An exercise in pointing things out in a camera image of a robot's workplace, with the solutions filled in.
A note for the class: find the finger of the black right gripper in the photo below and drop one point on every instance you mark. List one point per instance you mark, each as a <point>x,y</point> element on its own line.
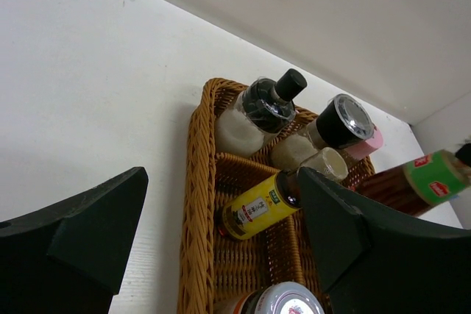
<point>462,157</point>

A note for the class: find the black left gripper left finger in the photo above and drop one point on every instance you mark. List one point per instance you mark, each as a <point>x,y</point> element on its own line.
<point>71,256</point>

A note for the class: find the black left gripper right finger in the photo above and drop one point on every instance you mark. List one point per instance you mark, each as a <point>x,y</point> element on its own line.
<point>373,259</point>

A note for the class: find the green label red sauce bottle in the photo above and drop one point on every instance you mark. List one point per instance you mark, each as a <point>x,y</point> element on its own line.
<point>419,185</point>

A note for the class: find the white lid brown spice jar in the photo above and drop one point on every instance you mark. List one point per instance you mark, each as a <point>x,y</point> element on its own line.
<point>285,297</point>

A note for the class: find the pink cap seasoning jar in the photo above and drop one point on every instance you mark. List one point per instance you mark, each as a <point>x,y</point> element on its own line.
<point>352,155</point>

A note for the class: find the yellow label brown sauce bottle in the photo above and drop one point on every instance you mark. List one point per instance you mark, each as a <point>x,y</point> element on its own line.
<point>275,198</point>

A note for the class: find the black top salt grinder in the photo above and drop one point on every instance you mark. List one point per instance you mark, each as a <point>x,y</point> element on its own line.
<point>343,123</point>

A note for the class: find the black knob salt grinder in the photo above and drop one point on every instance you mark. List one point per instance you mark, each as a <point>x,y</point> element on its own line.
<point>258,114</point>

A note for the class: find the brown wicker divided tray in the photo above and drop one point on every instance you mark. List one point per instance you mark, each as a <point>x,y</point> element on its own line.
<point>214,268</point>

